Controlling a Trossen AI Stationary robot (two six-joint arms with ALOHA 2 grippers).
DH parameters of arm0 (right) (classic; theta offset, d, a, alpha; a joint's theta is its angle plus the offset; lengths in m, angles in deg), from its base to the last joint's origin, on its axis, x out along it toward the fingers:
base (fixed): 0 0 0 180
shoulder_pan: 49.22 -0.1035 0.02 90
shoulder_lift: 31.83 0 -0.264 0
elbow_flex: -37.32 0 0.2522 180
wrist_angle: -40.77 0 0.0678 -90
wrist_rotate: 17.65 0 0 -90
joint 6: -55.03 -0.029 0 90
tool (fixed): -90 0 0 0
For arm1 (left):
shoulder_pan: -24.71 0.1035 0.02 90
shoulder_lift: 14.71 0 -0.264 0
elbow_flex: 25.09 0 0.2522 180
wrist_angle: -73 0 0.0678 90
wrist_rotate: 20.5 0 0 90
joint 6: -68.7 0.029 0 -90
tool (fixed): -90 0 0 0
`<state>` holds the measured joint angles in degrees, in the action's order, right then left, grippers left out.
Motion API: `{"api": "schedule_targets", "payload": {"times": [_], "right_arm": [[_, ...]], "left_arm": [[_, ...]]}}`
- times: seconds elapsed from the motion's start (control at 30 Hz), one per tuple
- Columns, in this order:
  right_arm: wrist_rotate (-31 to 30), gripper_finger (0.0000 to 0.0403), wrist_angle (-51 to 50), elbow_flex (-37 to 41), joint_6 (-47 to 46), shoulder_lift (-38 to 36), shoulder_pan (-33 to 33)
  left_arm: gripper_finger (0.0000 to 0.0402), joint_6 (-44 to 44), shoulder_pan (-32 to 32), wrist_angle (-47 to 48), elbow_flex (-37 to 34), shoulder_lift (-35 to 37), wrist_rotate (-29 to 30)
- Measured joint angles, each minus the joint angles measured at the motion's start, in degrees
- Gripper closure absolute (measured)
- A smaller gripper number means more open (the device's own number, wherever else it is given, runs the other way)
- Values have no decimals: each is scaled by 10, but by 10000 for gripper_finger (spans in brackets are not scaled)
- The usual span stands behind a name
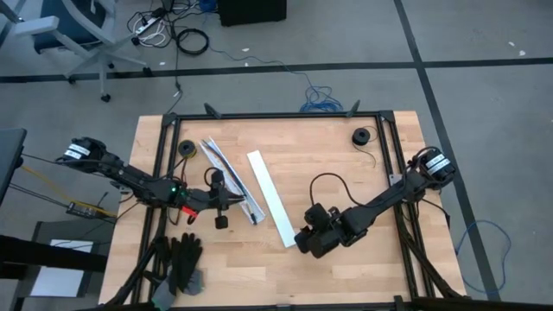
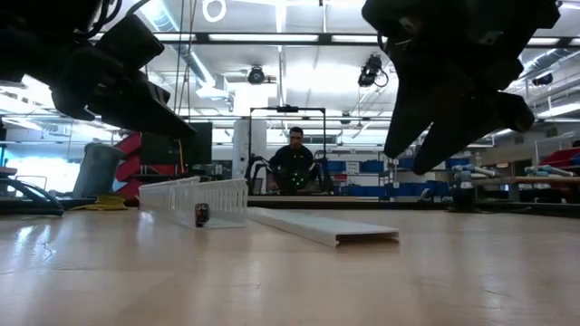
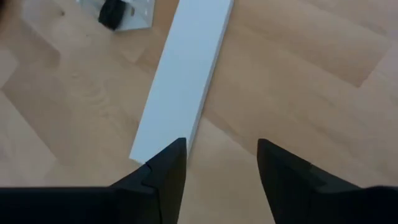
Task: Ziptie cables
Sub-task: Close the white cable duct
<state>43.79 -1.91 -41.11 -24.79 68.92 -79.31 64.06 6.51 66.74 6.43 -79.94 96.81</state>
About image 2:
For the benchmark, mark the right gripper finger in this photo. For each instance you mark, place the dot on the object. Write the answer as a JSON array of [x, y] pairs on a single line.
[[471, 117], [417, 108]]

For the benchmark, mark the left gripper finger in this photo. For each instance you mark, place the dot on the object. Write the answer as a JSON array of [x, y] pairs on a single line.
[[154, 117]]

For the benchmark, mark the white duct cover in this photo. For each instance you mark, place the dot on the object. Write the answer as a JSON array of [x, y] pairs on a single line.
[[317, 225]]

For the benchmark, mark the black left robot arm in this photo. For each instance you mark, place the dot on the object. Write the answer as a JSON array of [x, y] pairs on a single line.
[[36, 31]]

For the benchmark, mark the blue storage bin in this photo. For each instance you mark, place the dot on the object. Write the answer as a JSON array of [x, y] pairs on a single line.
[[457, 162], [362, 165]]

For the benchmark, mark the black monitor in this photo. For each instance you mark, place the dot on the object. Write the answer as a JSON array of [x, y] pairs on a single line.
[[199, 145]]

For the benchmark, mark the red bin shelf rack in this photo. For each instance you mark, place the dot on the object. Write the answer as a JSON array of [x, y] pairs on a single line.
[[129, 167]]

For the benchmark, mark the grey waste bin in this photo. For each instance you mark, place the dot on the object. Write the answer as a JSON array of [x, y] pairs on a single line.
[[97, 169]]

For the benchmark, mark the person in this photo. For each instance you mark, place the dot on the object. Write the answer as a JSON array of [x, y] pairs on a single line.
[[293, 163]]

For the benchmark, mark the black overhead light bar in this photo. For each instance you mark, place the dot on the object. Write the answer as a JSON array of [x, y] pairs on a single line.
[[272, 38]]

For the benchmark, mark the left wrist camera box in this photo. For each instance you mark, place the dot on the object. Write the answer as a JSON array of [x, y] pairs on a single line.
[[129, 41]]

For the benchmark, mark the black ceiling camera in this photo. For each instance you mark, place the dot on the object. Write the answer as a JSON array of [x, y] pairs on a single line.
[[256, 74], [371, 70]]

